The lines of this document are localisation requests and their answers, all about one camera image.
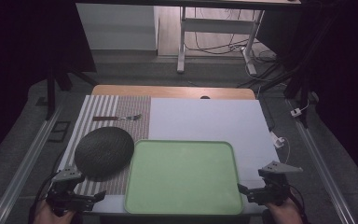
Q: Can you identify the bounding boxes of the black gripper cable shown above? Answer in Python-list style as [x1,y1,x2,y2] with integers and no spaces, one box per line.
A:
[33,173,61,209]
[288,184,308,220]

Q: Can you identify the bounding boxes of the white desk frame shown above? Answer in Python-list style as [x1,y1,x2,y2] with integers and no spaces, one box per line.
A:
[176,6,266,77]

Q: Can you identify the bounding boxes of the striped woven placemat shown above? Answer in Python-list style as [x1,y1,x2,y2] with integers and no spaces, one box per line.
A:
[57,94,152,197]

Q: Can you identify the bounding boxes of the person's right hand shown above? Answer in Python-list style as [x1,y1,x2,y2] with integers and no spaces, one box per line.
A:
[264,197,304,224]

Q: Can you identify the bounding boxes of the wooden table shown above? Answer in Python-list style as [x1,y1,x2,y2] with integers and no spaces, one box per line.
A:
[91,84,256,101]

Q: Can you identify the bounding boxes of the person's left hand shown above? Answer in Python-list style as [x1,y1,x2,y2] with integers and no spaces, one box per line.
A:
[32,200,76,224]

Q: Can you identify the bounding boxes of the green plastic tray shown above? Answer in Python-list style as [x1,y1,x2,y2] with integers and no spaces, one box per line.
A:
[124,139,244,217]

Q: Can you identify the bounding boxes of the black floor cables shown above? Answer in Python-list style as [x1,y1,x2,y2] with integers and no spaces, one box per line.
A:
[185,7,288,90]

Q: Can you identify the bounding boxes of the aluminium rail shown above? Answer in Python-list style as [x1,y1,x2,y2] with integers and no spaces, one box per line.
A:
[284,98,358,224]
[0,104,65,224]

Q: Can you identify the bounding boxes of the fork with brown handle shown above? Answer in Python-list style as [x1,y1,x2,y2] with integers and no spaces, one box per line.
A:
[92,113,143,122]

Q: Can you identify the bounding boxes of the dark grey round bowl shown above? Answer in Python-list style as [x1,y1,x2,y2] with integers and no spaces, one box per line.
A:
[74,126,136,183]

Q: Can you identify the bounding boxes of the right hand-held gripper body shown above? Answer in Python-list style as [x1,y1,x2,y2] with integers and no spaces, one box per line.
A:
[257,161,304,207]

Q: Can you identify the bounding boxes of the white board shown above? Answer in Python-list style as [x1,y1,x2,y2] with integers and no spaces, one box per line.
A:
[91,97,282,217]

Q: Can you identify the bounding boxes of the black rectangular frame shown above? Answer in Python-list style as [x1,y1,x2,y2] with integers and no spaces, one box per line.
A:
[47,120,72,144]

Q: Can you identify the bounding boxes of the white plug with cable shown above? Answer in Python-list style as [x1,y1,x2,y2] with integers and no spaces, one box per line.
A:
[290,102,311,119]
[269,131,291,165]

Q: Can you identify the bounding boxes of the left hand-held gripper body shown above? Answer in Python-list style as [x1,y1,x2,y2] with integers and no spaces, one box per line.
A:
[45,166,88,217]

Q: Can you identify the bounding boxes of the black stand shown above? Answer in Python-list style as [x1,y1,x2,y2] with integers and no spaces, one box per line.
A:
[44,60,101,121]
[282,59,312,129]

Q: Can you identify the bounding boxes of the white cabinet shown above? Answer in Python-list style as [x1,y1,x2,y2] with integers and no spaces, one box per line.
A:
[76,3,160,51]

